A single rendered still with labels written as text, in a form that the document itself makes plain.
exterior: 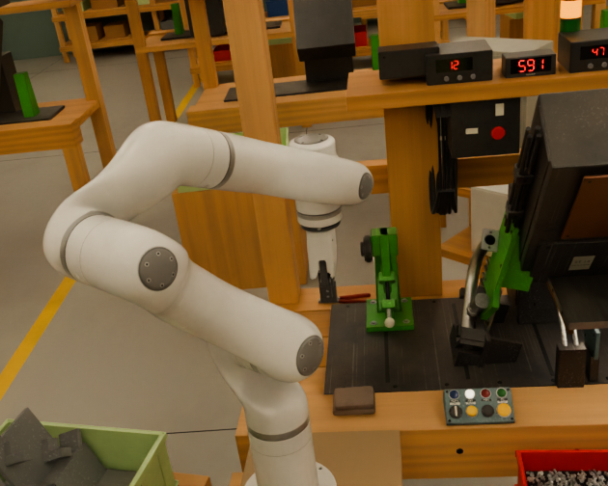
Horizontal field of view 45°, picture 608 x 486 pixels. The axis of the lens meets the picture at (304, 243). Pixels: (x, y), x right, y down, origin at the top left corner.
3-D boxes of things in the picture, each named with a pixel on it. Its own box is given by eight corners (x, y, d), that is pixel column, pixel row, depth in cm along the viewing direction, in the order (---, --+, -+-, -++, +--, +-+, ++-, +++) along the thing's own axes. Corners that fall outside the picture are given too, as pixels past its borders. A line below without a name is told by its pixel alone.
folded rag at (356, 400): (332, 417, 170) (331, 406, 169) (333, 394, 177) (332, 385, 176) (375, 415, 169) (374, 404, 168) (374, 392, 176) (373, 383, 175)
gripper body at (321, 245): (302, 206, 140) (308, 257, 145) (297, 229, 131) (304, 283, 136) (341, 203, 139) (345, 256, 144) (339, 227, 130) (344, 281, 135)
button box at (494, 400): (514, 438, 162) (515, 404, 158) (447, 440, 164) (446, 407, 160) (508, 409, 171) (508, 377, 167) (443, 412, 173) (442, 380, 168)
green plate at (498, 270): (523, 312, 173) (550, 235, 164) (488, 306, 173) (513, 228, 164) (515, 287, 184) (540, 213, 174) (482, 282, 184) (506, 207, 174)
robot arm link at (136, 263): (276, 312, 138) (344, 335, 128) (250, 371, 136) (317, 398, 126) (80, 194, 100) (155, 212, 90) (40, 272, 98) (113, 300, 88)
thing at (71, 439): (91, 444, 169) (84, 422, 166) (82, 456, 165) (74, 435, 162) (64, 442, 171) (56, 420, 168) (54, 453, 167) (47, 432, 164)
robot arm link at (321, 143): (353, 202, 134) (315, 194, 140) (347, 134, 128) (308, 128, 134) (325, 220, 129) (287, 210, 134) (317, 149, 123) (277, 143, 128)
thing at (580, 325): (647, 331, 153) (648, 318, 152) (567, 335, 155) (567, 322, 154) (594, 247, 188) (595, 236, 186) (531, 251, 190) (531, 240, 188)
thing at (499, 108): (520, 154, 183) (521, 95, 177) (452, 159, 185) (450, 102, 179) (511, 138, 194) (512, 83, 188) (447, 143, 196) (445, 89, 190)
